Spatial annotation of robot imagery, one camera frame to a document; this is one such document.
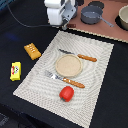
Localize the beige bowl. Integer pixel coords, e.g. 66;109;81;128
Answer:
119;5;128;30

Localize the orange waffle cracker block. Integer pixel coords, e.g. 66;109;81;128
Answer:
24;43;41;60

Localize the brown sausage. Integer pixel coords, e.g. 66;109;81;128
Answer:
67;24;76;28

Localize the woven beige placemat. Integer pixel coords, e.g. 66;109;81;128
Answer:
13;31;113;128

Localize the wooden handled fork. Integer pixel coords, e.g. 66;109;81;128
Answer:
45;70;85;88

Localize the black stove burner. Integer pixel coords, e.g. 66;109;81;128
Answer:
88;1;104;9

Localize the yellow butter box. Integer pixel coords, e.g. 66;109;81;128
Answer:
10;62;21;81

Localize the round wooden plate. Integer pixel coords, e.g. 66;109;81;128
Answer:
55;54;83;77

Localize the red toy tomato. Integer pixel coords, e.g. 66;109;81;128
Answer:
59;86;74;102

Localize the pink stovetop board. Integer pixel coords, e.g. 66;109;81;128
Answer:
70;0;128;43

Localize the grey saucepan with handle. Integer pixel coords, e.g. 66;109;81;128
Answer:
80;5;115;28

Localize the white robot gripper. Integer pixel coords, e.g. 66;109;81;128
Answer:
44;0;76;26

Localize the black cable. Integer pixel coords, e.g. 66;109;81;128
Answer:
5;2;52;28

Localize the wooden handled knife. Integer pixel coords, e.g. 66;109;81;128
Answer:
58;49;97;62

